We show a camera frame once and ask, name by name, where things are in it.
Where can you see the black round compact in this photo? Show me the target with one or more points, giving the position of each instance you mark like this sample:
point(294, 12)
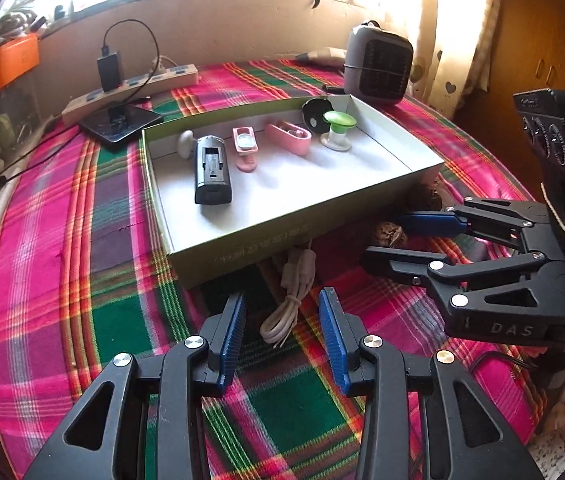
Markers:
point(314, 111)

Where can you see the small pink and teal case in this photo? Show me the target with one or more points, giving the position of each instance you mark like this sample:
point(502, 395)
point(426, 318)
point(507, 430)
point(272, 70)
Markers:
point(246, 147)

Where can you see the white round knob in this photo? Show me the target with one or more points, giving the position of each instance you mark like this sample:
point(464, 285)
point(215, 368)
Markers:
point(185, 144)

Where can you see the grey and black device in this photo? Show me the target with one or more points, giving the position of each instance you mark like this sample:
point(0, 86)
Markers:
point(211, 170)

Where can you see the orange shelf tray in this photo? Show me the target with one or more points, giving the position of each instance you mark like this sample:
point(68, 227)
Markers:
point(7, 65)

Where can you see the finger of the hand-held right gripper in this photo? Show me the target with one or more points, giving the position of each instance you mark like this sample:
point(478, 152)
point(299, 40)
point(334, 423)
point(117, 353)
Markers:
point(427, 223)
point(397, 262)

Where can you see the black smartphone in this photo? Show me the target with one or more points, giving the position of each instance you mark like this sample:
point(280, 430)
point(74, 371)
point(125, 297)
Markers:
point(122, 125)

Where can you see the black charger brick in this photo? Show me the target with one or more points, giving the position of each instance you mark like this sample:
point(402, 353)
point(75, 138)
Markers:
point(109, 70)

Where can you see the wooden cabinet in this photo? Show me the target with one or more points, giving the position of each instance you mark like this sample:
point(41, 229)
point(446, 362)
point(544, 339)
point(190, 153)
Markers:
point(527, 35)

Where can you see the pink oval case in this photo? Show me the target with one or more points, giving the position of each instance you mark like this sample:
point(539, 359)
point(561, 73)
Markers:
point(290, 137)

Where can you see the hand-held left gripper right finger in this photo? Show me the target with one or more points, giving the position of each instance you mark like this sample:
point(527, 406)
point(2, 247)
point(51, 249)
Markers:
point(335, 345)

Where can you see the heart print curtain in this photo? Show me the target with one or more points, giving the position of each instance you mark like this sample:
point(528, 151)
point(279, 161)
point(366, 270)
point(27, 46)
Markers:
point(452, 35)

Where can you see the beige pouch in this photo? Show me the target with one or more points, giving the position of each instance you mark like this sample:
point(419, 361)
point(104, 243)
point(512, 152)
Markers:
point(325, 56)

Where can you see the green and white suction knob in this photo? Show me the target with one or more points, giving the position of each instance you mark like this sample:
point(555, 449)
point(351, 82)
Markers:
point(337, 130)

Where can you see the white cardboard box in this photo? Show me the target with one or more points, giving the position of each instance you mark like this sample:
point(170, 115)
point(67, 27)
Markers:
point(287, 200)

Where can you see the white power strip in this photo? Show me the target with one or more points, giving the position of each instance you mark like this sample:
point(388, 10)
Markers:
point(162, 80)

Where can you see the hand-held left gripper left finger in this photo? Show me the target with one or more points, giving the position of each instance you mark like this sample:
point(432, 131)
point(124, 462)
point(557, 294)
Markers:
point(230, 345)

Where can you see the grey desktop heater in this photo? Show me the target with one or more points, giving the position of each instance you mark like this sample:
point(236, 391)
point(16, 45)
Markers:
point(380, 65)

